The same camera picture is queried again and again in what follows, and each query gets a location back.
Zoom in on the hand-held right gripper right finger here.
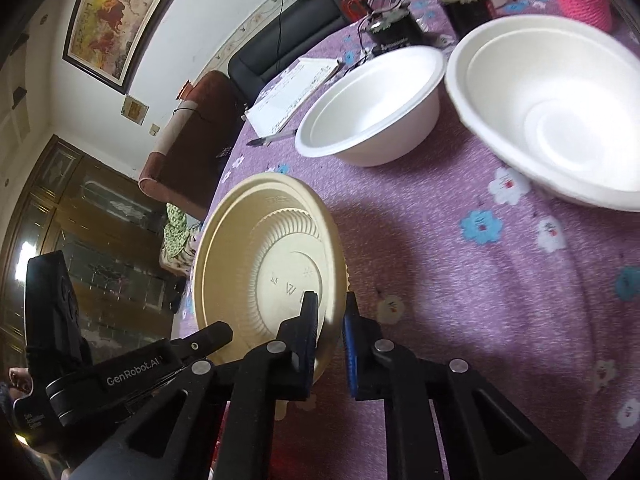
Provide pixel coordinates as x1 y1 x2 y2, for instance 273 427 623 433
342 291 586 480

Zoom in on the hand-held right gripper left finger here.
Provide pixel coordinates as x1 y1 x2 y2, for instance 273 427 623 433
70 290 321 480

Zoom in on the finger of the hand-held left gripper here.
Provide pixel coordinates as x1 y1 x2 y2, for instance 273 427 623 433
170 321 234 361

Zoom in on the beige plastic bowl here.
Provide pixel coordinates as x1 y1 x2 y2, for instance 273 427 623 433
192 172 349 393

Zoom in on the white paper bowl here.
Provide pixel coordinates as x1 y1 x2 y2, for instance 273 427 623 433
444 14 640 212
294 45 447 167

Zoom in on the green patterned blanket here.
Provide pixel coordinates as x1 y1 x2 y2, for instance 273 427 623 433
161 202 191 261

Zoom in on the purple floral tablecloth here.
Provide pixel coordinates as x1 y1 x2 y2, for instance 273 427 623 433
170 0 640 480

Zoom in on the wooden wardrobe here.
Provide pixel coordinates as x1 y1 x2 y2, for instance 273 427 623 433
0 134 191 361

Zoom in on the brown armchair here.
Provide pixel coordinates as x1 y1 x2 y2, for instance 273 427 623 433
139 71 251 221

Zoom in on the pen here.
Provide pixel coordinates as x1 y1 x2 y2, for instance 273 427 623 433
248 129 298 147

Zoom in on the white notebook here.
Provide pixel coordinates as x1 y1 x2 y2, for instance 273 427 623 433
245 57 343 133

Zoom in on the black leather sofa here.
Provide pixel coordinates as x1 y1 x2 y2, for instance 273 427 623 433
227 0 441 103

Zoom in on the black electronic device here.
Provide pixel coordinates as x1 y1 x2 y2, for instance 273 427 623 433
360 0 426 56

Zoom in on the framed painting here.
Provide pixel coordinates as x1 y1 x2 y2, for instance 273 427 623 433
62 0 201 95

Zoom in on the wall plaque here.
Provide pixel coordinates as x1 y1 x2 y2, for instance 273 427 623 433
121 95 150 126

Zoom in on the black cable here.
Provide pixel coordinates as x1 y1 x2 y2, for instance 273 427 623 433
345 20 376 68

